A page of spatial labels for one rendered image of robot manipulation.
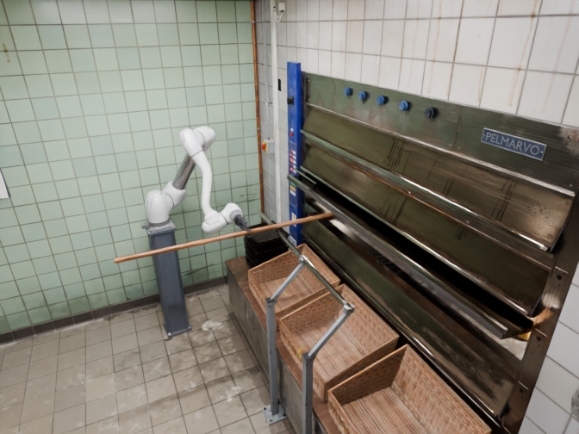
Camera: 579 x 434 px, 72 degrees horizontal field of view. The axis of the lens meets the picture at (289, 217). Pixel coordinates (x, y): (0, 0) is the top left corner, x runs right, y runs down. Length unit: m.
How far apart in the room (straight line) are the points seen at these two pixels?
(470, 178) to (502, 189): 0.15
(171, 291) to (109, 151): 1.20
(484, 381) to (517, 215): 0.76
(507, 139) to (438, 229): 0.52
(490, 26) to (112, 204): 2.94
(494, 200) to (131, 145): 2.69
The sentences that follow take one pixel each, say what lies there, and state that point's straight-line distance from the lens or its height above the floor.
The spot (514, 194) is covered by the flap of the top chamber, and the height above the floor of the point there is 1.83.
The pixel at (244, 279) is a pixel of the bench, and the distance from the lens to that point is 3.21.
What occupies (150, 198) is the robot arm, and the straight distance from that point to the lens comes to 3.10.
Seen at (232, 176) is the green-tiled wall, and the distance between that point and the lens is 3.71.
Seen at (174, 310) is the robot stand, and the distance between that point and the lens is 3.55.
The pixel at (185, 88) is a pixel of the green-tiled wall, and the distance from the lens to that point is 3.45.
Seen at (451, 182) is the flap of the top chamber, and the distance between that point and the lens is 1.79.
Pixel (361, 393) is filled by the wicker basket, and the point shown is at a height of 0.61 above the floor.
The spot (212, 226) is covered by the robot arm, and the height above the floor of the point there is 1.14.
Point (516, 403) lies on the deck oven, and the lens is 1.95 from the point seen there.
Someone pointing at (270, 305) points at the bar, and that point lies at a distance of 2.36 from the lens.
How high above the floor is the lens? 2.39
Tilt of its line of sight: 26 degrees down
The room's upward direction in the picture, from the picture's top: 1 degrees counter-clockwise
